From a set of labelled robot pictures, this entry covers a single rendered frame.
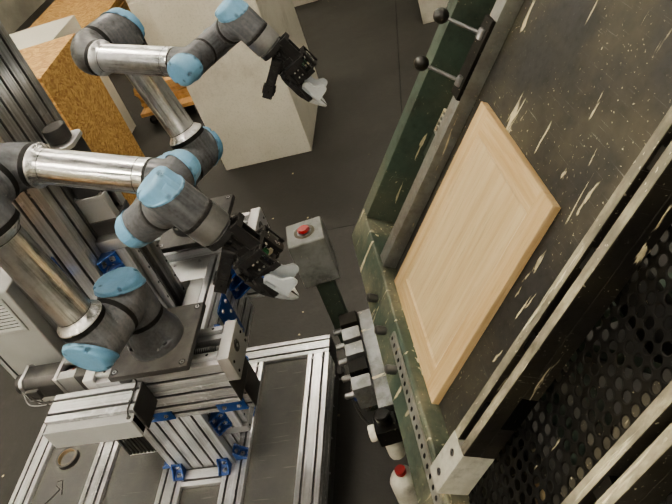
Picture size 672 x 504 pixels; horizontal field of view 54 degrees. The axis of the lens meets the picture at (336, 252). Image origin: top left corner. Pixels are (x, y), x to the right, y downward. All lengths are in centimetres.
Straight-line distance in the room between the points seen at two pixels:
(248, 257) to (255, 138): 316
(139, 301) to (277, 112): 270
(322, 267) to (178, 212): 102
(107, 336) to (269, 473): 105
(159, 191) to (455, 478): 79
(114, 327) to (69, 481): 136
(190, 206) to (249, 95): 306
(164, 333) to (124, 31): 85
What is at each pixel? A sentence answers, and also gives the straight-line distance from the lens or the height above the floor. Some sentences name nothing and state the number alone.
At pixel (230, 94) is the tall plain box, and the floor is 51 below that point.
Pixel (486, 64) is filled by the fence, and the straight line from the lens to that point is 166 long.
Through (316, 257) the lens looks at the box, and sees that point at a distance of 209.
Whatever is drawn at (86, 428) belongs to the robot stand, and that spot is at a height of 95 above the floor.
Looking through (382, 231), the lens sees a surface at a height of 88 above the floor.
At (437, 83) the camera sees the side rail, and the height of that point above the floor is 127.
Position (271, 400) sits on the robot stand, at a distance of 265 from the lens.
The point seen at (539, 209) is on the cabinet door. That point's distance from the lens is 131.
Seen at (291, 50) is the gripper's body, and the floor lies 153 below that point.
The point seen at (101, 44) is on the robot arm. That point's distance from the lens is 193.
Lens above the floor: 217
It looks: 39 degrees down
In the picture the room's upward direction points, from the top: 21 degrees counter-clockwise
